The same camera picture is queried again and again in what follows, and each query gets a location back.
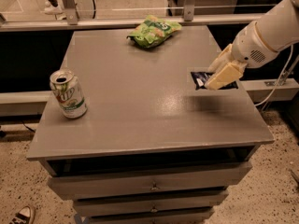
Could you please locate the bottom grey drawer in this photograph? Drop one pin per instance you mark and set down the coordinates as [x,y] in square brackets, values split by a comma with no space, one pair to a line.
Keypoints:
[161,217]

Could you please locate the top grey drawer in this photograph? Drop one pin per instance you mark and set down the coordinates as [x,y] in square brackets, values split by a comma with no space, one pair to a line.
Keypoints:
[149,181]

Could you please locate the middle grey drawer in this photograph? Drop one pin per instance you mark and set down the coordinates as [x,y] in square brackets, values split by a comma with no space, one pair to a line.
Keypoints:
[150,203]

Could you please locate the white green soda can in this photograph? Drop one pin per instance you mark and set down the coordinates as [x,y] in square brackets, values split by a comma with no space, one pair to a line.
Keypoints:
[67,91]

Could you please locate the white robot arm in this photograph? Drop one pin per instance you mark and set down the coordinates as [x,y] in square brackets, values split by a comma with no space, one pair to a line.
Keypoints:
[282,23]

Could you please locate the grey drawer cabinet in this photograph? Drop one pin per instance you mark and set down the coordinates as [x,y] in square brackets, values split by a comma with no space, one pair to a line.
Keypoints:
[144,112]

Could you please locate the grey drawer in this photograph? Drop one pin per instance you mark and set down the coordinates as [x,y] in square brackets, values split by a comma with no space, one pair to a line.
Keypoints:
[149,181]
[161,217]
[150,203]

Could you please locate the blue rxbar blueberry bar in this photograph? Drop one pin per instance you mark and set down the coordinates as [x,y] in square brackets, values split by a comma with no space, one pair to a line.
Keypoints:
[200,79]

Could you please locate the black white sneaker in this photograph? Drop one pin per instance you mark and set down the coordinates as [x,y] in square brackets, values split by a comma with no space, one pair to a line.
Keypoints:
[25,216]

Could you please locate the metal railing frame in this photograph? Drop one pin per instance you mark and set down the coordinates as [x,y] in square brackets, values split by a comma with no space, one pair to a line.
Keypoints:
[132,18]

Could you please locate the green rice chip bag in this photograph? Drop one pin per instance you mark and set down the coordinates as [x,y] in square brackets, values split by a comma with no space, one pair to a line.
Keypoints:
[153,31]

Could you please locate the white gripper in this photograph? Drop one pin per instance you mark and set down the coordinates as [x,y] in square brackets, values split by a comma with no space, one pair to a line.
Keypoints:
[251,49]

